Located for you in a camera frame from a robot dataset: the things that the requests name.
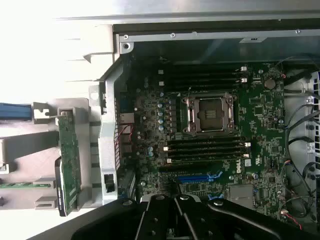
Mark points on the CPU socket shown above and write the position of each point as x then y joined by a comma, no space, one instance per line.
210,115

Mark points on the hard disk blue caddy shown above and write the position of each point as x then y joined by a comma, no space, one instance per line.
15,112

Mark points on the black PC case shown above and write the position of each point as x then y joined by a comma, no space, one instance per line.
110,140

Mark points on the coin battery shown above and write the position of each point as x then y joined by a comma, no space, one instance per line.
270,83

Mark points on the grey parts rack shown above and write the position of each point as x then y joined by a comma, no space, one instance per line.
25,147

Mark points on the perforated metal drive cage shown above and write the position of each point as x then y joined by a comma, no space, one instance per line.
312,102

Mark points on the green RAM stick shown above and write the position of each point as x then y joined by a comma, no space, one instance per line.
20,185

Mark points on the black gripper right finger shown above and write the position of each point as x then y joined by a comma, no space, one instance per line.
200,220

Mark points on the grey chipset heatsink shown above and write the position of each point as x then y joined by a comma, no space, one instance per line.
241,193

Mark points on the green motherboard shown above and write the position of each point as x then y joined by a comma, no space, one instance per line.
262,125

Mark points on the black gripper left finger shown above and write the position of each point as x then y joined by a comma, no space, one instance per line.
155,220

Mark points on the blue expansion slot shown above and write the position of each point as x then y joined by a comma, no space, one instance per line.
192,178

